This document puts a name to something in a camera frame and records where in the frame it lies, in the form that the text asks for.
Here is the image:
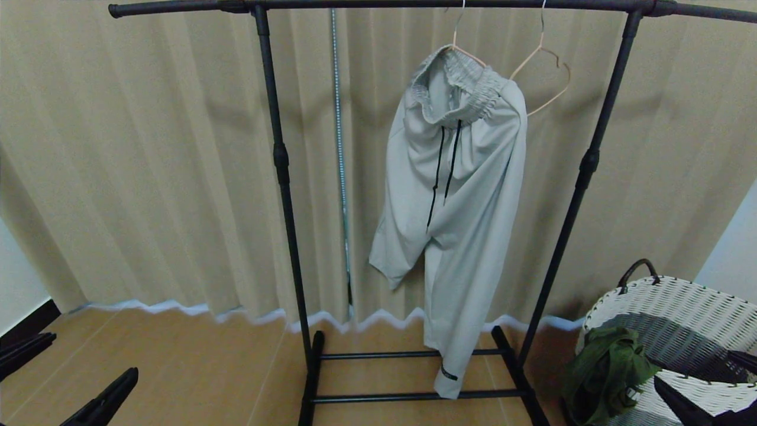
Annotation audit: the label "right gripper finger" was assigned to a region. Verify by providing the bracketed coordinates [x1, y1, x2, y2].
[654, 376, 757, 426]
[730, 350, 757, 375]

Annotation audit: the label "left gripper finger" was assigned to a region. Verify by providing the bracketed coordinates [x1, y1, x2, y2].
[59, 367, 140, 426]
[0, 333, 57, 383]

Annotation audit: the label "pale grey shorts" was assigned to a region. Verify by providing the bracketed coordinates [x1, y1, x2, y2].
[368, 46, 529, 401]

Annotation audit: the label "pink clothes hanger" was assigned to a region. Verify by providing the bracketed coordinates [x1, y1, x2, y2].
[510, 0, 572, 117]
[441, 0, 489, 69]

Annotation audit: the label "white laundry basket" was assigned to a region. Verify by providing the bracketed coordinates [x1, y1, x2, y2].
[577, 259, 757, 426]

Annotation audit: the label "black clothes rack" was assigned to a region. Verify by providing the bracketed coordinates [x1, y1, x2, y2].
[108, 0, 757, 426]

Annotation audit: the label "green garment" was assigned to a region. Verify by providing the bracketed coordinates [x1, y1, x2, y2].
[562, 327, 662, 426]

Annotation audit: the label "beige curtain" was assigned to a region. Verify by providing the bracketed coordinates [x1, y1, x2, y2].
[0, 0, 757, 332]

